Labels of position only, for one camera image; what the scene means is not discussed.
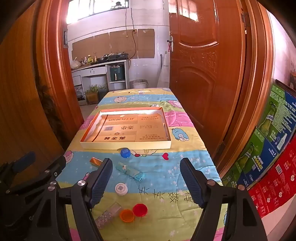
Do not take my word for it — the black gas stove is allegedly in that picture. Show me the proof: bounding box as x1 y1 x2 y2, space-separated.
107 53 129 61

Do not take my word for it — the window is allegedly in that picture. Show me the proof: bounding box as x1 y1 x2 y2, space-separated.
67 0 129 24

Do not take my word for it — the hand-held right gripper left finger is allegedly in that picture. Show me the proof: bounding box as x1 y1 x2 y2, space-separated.
30 158 114 241

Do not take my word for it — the red carton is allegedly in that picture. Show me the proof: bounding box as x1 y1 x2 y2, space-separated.
248 139 296 218

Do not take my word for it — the potted plant brown planter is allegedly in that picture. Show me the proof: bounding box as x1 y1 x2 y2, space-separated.
84 85 100 105

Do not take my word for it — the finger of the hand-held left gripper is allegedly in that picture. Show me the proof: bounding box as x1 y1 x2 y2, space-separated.
0 152 36 179
6 156 67 200

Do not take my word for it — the red translucent bottle cap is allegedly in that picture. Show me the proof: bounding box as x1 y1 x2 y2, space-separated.
132 203 148 217

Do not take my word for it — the white bottle cap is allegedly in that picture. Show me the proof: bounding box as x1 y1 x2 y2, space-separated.
115 183 128 196

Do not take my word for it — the carved wooden door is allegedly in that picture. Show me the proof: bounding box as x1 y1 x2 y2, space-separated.
169 0 246 149

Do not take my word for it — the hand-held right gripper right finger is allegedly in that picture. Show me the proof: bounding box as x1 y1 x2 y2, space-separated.
180 158 267 241

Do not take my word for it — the glass jug in crate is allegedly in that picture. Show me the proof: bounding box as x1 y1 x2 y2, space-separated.
75 86 87 102

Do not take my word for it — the teal floral lighter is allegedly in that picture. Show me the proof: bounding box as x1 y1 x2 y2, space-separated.
116 161 146 184

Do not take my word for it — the potted plant dark planter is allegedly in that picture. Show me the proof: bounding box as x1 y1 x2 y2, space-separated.
98 85 109 100

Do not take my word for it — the shallow cardboard box lid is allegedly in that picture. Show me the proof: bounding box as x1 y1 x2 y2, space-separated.
80 107 172 150

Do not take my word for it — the white plastic bucket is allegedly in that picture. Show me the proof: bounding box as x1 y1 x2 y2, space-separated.
132 79 148 90

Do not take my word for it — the wooden door frame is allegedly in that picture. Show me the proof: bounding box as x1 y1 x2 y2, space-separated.
37 0 275 179

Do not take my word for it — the orange translucent bottle cap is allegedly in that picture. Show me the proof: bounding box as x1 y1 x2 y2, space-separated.
119 209 135 223

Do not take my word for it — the cardboard wall panel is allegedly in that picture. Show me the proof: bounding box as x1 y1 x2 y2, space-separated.
72 29 155 60

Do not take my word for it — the printed cartoon blanket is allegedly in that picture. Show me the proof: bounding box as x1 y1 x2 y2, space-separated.
55 88 228 241

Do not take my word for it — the green air fryer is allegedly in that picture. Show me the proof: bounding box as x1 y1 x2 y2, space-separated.
110 65 125 81

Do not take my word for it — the white leaning plastic sheet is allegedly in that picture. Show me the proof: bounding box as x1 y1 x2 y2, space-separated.
157 51 170 87

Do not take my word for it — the clear glitter lighter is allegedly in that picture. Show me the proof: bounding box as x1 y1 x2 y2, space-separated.
94 202 122 230

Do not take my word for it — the white kitchen counter cabinet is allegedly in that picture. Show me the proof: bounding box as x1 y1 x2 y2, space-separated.
71 60 130 92

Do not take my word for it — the black wall cable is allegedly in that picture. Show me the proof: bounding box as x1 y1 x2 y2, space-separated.
125 7 137 58

